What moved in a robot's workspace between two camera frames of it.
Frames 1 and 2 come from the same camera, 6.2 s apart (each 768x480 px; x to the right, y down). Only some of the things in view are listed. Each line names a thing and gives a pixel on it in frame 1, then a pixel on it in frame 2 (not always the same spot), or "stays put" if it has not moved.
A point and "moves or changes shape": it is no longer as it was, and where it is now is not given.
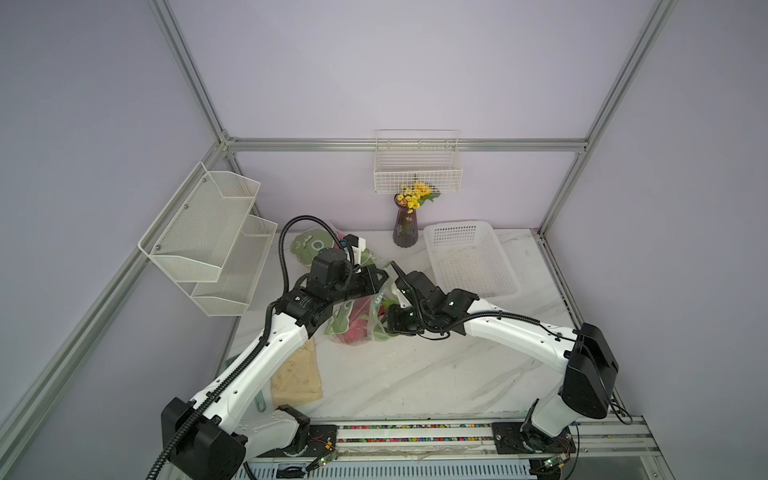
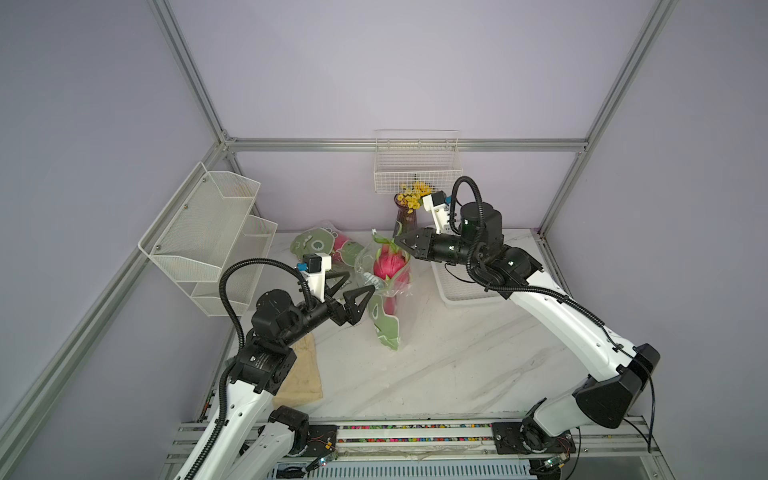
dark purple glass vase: (405, 227) stays put
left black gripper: (366, 273) -> (348, 314)
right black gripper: (396, 325) -> (428, 245)
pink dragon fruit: (359, 321) -> (389, 258)
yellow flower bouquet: (416, 194) stays put
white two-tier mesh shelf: (207, 234) stays put
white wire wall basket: (403, 156) stays put
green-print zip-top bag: (308, 244) stays put
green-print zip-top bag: (361, 319) moves or changes shape
